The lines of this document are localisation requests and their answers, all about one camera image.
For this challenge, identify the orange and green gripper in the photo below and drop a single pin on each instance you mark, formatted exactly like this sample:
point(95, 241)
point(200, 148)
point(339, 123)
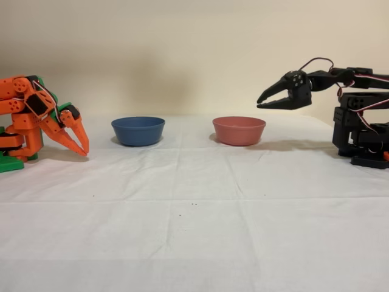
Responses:
point(66, 121)

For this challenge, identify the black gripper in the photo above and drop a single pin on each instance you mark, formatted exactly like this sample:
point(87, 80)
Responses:
point(296, 95)

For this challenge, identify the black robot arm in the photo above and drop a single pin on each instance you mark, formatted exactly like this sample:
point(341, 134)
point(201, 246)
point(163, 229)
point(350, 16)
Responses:
point(343, 121)

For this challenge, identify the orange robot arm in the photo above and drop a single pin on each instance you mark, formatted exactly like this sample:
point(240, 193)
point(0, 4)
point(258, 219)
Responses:
point(24, 121)

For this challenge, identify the green arm base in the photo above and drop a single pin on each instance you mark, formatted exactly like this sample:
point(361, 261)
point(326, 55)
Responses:
point(12, 165)

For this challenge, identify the blue bowl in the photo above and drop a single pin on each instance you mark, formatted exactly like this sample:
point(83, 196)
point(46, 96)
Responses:
point(138, 134)

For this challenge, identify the red bowl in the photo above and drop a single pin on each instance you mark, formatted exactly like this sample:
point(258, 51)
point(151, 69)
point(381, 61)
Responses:
point(238, 134)

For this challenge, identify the white tablecloth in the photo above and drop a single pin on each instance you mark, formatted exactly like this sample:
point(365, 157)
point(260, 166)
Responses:
point(152, 243)

